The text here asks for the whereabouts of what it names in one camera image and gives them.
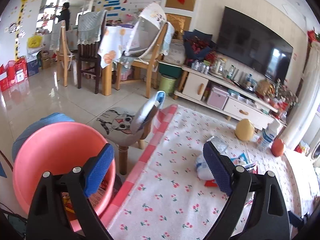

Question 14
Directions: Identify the silver foil packet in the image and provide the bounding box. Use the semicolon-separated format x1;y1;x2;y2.
207;135;228;154

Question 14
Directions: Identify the green trash can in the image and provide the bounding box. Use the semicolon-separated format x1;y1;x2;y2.
159;74;177;95

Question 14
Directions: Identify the red black snack packet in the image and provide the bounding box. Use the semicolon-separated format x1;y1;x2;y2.
204;179;218;187

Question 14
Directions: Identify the white blue squeezed pouch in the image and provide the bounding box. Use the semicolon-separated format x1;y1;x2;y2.
195;153;214;181

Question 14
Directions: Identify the yellow pear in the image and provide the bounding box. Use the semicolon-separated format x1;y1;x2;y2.
235;119;255;142

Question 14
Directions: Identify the pink plastic bucket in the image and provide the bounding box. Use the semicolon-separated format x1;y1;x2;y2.
12;122;116;239

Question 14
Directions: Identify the cat-print stool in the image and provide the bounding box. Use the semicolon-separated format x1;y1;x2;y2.
93;107;152;175

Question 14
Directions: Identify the white yogurt bottle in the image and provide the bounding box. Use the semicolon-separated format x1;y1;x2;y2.
256;119;281;151

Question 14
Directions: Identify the red apple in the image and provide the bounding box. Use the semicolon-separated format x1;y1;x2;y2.
271;138;285;157

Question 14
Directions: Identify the cherry-print tablecloth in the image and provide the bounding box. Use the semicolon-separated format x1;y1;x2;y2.
101;105;318;239

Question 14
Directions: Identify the pink storage box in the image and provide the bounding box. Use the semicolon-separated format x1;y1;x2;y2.
207;86;229;110

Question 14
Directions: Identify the white TV cabinet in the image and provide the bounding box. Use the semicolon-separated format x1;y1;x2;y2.
174;66;278;130

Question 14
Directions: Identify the white washing machine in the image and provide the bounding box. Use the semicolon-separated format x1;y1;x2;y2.
310;139;320;167

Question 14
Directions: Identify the dark flower bouquet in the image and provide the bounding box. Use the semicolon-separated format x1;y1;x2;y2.
183;29;216;61

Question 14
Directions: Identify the dining table orange-print cloth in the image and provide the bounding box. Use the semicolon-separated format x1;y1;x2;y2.
66;26;136;97

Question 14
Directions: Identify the black flat television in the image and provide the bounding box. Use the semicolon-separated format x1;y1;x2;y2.
216;7;293;82

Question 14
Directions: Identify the light wooden chair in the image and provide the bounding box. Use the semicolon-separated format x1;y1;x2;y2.
49;20;78;87

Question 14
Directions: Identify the wooden chair with cloth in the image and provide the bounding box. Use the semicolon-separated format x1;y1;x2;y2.
116;2;175;99

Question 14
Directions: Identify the dark wooden chair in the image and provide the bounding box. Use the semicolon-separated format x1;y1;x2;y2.
76;10;106;94

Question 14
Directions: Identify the person in dark clothes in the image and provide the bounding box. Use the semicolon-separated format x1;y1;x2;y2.
56;2;71;31

